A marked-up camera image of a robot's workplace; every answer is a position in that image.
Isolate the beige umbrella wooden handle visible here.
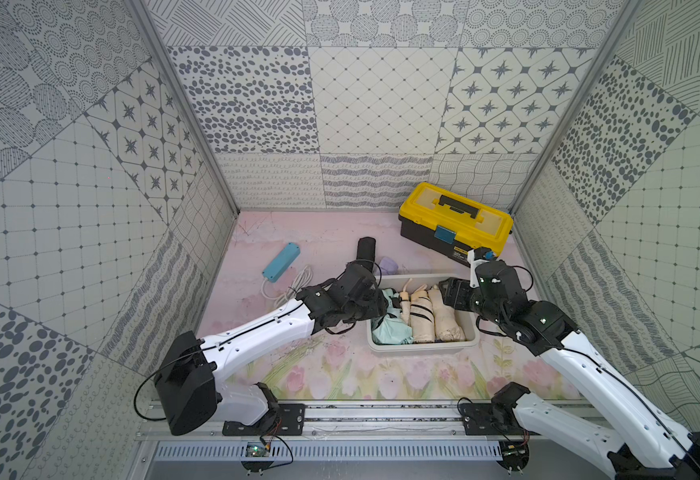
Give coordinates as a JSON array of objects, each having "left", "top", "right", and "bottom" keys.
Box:
[{"left": 399, "top": 278, "right": 412, "bottom": 325}]

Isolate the aluminium rail with mounts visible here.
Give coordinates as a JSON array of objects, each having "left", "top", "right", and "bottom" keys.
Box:
[{"left": 136, "top": 400, "right": 627, "bottom": 472}]

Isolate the yellow black tool box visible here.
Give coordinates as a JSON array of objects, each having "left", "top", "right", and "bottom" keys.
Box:
[{"left": 398, "top": 182, "right": 514, "bottom": 266}]

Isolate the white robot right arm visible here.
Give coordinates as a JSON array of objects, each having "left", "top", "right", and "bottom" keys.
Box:
[{"left": 439, "top": 260, "right": 700, "bottom": 479}]

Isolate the mint green umbrella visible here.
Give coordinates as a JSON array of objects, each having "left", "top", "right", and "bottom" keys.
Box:
[{"left": 371, "top": 288, "right": 413, "bottom": 345}]

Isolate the white plastic storage box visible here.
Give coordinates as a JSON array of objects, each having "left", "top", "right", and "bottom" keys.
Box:
[{"left": 365, "top": 273, "right": 480, "bottom": 356}]

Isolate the lavender folded umbrella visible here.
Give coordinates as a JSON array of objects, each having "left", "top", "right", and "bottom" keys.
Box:
[{"left": 378, "top": 257, "right": 399, "bottom": 276}]

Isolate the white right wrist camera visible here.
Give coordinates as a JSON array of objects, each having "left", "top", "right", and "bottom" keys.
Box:
[{"left": 467, "top": 247, "right": 497, "bottom": 288}]

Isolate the teal power strip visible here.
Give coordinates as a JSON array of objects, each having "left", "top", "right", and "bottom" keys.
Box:
[{"left": 262, "top": 242, "right": 301, "bottom": 283}]

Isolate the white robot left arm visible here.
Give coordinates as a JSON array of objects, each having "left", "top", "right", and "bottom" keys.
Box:
[{"left": 152, "top": 260, "right": 387, "bottom": 436}]

